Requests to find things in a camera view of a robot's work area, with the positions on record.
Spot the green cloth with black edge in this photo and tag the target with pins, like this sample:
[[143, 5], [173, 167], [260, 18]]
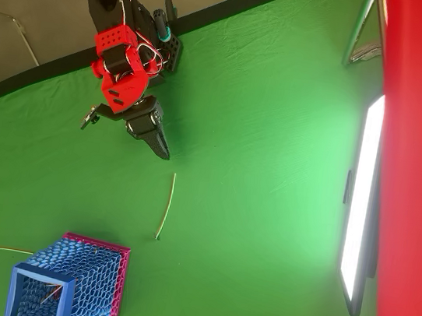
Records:
[[255, 152]]

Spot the thin pale stick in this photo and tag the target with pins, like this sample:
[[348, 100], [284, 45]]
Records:
[[168, 209]]

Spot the black gripper camera mount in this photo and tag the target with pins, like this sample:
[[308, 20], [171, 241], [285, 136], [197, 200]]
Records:
[[91, 117]]

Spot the red blurred foreground object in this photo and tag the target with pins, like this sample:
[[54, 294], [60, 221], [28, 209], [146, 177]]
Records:
[[420, 175]]

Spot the blue and pink lattice basket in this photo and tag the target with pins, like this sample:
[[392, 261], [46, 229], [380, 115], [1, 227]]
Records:
[[92, 279]]

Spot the black flat LED light panel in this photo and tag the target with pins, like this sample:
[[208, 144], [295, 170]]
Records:
[[359, 206]]

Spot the chrome tube stand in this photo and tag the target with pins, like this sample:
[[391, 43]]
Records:
[[357, 29]]

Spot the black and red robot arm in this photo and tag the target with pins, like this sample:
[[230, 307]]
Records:
[[114, 38]]

